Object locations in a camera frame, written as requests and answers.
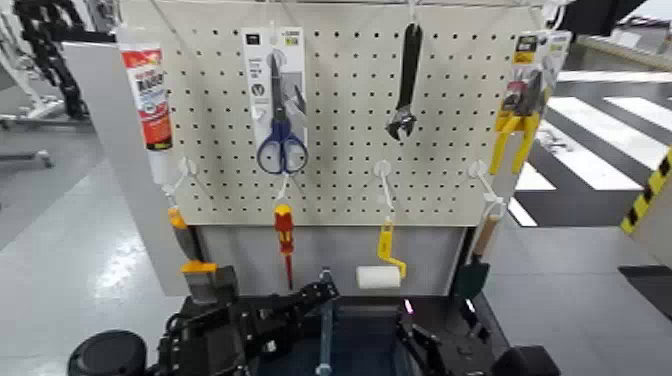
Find green trowel with wooden handle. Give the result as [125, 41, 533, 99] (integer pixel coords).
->
[453, 212, 501, 303]

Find grey chair base leg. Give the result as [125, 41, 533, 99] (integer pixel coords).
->
[0, 149, 55, 170]

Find black cable drag chain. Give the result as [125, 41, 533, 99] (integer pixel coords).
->
[12, 0, 90, 122]

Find yellow pliers in packaging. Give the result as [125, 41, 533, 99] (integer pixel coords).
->
[488, 30, 572, 177]

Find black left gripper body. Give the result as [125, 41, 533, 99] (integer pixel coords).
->
[157, 264, 258, 376]

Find white metal frame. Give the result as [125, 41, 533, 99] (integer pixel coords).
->
[0, 10, 67, 132]

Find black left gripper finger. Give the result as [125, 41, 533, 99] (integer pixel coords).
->
[251, 282, 341, 342]

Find white red sealant tube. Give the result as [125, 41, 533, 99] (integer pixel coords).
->
[115, 26, 177, 185]

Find yellow black striped barrier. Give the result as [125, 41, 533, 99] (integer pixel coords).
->
[619, 146, 672, 269]

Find yellow handled white paint roller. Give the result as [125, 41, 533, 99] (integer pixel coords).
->
[355, 217, 408, 290]

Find grey display stand panel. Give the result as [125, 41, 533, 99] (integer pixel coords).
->
[61, 41, 518, 298]

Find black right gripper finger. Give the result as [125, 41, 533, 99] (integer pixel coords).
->
[394, 300, 450, 376]

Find blue scissors on packaging card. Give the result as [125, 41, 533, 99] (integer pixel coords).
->
[241, 27, 310, 176]

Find red yellow screwdriver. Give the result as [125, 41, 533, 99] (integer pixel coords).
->
[272, 203, 295, 292]

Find white perforated pegboard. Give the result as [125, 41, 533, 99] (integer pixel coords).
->
[119, 0, 547, 228]

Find black adjustable wrench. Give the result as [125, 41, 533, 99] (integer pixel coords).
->
[384, 21, 424, 142]

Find grey scraper with yellow handle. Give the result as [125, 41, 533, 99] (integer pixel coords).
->
[166, 207, 220, 306]

